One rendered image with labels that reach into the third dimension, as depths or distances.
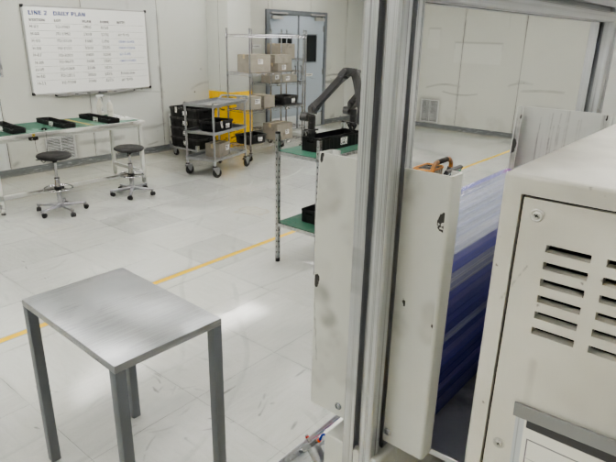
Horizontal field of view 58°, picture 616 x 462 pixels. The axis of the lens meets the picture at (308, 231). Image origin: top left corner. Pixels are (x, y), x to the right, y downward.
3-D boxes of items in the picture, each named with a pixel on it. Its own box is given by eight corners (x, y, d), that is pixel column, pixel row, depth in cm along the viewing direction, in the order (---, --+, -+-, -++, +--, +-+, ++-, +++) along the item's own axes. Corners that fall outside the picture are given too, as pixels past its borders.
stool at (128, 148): (100, 197, 638) (95, 148, 619) (126, 186, 685) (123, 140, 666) (141, 202, 624) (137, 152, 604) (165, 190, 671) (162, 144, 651)
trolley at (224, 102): (183, 174, 749) (179, 98, 716) (221, 161, 826) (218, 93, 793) (216, 179, 728) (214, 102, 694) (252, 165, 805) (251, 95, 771)
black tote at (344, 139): (318, 153, 432) (319, 138, 429) (302, 149, 443) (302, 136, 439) (359, 143, 475) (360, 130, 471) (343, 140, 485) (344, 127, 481)
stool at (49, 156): (28, 213, 580) (19, 153, 559) (75, 202, 617) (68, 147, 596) (51, 223, 550) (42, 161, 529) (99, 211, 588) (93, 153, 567)
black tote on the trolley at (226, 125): (217, 133, 733) (216, 122, 728) (198, 130, 745) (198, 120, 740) (234, 128, 767) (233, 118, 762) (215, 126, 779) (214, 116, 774)
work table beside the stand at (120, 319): (137, 412, 281) (122, 267, 254) (227, 483, 238) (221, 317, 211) (49, 458, 249) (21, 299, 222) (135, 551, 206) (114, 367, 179)
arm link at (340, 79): (347, 71, 403) (354, 73, 413) (342, 66, 405) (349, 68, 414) (309, 114, 423) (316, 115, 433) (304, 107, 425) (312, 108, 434)
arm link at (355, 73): (356, 62, 399) (361, 64, 408) (339, 68, 407) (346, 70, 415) (367, 124, 401) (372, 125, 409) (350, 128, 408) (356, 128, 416)
